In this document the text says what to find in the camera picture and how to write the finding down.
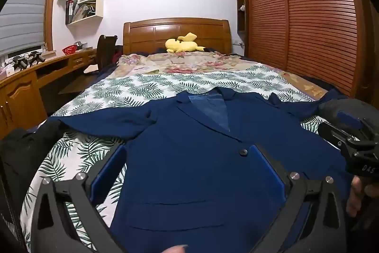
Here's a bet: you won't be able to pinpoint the long wooden desk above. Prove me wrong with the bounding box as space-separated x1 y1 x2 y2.
0 47 99 135

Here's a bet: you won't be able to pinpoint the black clothes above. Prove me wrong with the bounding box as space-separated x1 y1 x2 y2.
0 122 64 221

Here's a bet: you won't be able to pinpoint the black device on stand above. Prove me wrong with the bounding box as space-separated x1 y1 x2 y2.
8 55 28 70
28 51 45 63

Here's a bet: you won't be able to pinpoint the navy blue blazer jacket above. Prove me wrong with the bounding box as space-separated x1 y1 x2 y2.
47 87 356 253

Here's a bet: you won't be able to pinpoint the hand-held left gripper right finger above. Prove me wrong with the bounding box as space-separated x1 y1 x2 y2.
250 144 347 253

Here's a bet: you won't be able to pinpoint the wooden bed headboard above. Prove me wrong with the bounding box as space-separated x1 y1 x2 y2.
123 18 232 55

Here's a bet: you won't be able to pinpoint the person's left hand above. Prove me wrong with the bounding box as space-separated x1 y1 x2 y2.
164 245 189 253

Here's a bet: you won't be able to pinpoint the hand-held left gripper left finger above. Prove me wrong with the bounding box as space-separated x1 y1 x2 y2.
31 145 128 253

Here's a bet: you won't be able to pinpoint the wooden louvre door wardrobe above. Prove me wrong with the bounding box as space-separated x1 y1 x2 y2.
233 0 374 99

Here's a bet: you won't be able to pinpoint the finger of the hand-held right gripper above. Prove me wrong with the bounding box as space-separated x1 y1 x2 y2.
318 122 360 153
319 99 374 130

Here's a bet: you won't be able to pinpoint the leaf print bed sheet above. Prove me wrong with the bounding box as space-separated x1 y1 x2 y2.
25 63 335 253

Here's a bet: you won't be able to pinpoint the wooden window frame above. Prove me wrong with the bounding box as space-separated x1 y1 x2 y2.
44 0 66 52

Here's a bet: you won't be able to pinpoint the grey window blind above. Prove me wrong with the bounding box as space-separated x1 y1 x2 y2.
0 0 60 56

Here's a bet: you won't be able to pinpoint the person's right hand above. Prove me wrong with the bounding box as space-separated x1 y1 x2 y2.
346 177 379 218

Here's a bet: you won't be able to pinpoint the black binder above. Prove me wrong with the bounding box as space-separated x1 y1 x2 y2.
66 0 74 24

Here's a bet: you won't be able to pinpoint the yellow plush toy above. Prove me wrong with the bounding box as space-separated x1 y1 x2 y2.
165 32 207 53

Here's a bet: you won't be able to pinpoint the dark brown chair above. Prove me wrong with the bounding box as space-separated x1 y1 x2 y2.
84 34 119 74

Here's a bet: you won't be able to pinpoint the floral quilt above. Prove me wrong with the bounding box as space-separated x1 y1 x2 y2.
114 51 326 93

